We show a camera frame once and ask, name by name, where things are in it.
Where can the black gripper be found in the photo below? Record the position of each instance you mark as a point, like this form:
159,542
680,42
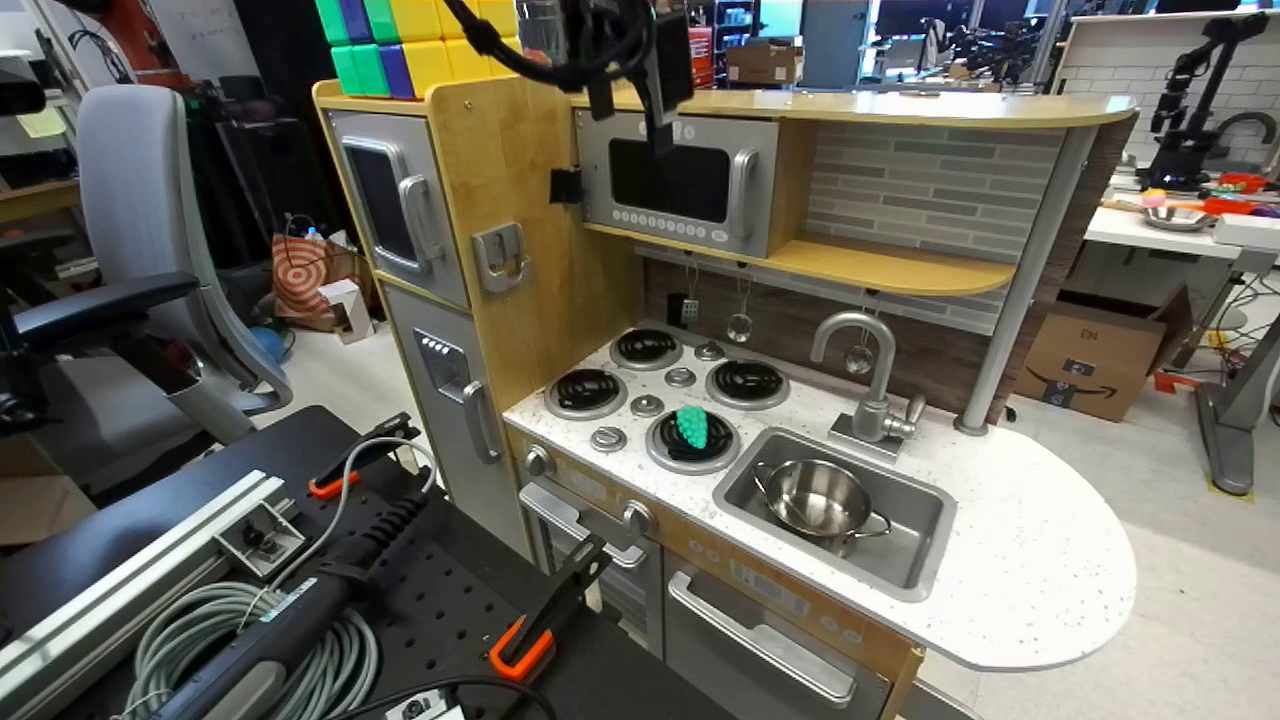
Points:
625,36

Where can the green toy grapes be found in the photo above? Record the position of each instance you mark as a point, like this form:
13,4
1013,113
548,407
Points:
694,428

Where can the black background robot arm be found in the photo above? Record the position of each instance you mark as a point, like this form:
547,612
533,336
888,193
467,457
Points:
1184,104

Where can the silver metal pot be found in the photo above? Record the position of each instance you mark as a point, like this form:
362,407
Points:
818,501

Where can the grey toy microwave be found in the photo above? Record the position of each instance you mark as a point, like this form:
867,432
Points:
672,182

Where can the yellow foam block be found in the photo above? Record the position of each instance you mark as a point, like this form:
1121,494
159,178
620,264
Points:
455,12
446,63

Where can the hanging toy utensil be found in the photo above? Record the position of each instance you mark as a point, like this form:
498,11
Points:
740,323
684,306

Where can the black toy stove burner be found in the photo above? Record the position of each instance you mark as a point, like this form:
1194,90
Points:
586,389
746,382
667,444
646,345

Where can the purple foam block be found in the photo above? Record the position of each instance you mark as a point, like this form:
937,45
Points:
398,70

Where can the grey windowed kitchen door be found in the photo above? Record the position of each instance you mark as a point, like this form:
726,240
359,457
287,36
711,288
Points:
385,200

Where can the green foam block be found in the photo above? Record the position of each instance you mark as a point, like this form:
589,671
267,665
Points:
383,16
359,70

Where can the silver stove knob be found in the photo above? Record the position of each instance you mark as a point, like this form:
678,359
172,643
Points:
611,436
680,376
646,407

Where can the grey plain kitchen door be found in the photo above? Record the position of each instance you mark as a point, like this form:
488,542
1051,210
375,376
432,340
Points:
446,400

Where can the silver oven panel knob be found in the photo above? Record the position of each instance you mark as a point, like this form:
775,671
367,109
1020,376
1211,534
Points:
637,513
533,463

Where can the orange patterned bag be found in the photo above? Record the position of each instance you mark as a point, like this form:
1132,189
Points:
303,280

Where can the grey toy faucet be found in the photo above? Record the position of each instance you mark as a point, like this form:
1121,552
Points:
875,400

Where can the grey toy oven door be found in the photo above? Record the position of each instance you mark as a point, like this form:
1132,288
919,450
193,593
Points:
586,545

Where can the grey office chair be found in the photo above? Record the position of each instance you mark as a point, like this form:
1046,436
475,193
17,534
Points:
147,215

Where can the grey toy sink basin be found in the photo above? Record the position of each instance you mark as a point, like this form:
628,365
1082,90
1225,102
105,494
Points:
921,534

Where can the brown cardboard box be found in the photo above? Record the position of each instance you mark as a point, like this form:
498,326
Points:
1102,355

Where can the grey toy dishwasher door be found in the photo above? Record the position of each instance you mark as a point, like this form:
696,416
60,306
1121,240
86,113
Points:
760,643

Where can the white work table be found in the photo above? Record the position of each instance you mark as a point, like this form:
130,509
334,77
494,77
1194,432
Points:
1172,232

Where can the wooden toy kitchen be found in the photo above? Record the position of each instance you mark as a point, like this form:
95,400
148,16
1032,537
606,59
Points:
1013,560

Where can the silver aluminium extrusion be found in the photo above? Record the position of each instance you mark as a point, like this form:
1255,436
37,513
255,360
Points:
134,586

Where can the grey toy wall phone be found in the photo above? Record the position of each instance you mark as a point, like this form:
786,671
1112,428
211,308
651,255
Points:
502,257

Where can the metal corner bracket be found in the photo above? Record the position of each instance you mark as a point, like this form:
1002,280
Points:
261,542

